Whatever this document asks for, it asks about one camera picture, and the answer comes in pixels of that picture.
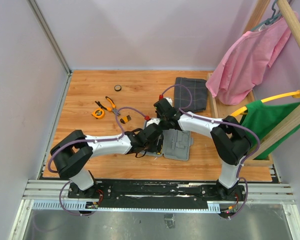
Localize teal clothes hanger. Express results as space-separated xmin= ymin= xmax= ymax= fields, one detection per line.
xmin=249 ymin=0 xmax=283 ymax=32

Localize orange black pliers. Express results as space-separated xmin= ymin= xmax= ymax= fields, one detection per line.
xmin=95 ymin=96 xmax=121 ymax=116

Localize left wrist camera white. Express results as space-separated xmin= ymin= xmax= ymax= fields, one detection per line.
xmin=145 ymin=118 xmax=161 ymax=127

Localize green shirt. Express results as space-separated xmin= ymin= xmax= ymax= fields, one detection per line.
xmin=240 ymin=100 xmax=300 ymax=160

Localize hex key set orange holder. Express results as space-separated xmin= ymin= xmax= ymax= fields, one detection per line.
xmin=119 ymin=115 xmax=131 ymax=124

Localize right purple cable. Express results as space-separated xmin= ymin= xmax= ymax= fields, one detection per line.
xmin=158 ymin=84 xmax=261 ymax=221

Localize yellow tape measure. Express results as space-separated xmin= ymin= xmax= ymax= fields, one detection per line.
xmin=92 ymin=108 xmax=106 ymax=120

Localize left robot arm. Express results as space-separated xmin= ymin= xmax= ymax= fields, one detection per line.
xmin=48 ymin=123 xmax=163 ymax=198

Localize grey plastic tool case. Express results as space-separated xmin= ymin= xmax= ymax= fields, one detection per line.
xmin=145 ymin=129 xmax=194 ymax=161

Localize wooden clothes rack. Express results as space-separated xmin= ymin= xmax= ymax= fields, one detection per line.
xmin=208 ymin=0 xmax=300 ymax=167

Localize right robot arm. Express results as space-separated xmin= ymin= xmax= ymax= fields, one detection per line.
xmin=154 ymin=98 xmax=252 ymax=200

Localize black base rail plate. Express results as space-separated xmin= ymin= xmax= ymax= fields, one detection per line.
xmin=67 ymin=180 xmax=246 ymax=209

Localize yellow clothes hanger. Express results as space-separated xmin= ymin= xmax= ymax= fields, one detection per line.
xmin=231 ymin=90 xmax=300 ymax=117

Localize flathead screwdriver black yellow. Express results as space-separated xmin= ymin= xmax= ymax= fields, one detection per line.
xmin=156 ymin=142 xmax=163 ymax=155

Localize pink shirt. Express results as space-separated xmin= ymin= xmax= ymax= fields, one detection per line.
xmin=206 ymin=17 xmax=291 ymax=106

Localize purple cable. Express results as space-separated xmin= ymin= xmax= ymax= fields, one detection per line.
xmin=48 ymin=106 xmax=151 ymax=218
xmin=158 ymin=84 xmax=261 ymax=221

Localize dark grey checked cloth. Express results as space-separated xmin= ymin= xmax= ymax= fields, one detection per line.
xmin=173 ymin=77 xmax=208 ymax=113

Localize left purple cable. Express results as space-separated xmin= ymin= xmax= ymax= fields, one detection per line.
xmin=48 ymin=106 xmax=151 ymax=218

